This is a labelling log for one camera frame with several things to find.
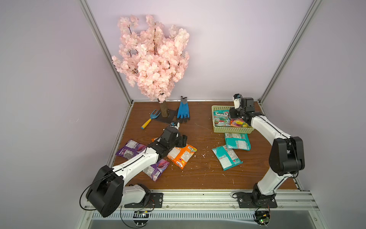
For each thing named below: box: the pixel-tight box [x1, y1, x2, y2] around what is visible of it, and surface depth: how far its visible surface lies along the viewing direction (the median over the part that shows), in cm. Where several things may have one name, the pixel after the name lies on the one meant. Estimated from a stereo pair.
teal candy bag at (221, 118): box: [213, 109, 231, 127], surface depth 106 cm
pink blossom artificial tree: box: [111, 14, 190, 118], surface depth 68 cm
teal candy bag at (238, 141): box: [224, 132, 252, 151], surface depth 95 cm
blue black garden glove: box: [177, 95, 191, 123], surface depth 112 cm
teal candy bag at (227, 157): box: [211, 145, 244, 172], surface depth 89 cm
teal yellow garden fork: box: [141, 108, 162, 130], surface depth 112 cm
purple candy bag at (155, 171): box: [142, 158, 171, 182], surface depth 84 cm
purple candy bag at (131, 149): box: [115, 139, 148, 160], surface depth 93 cm
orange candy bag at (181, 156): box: [166, 144, 198, 170], surface depth 89 cm
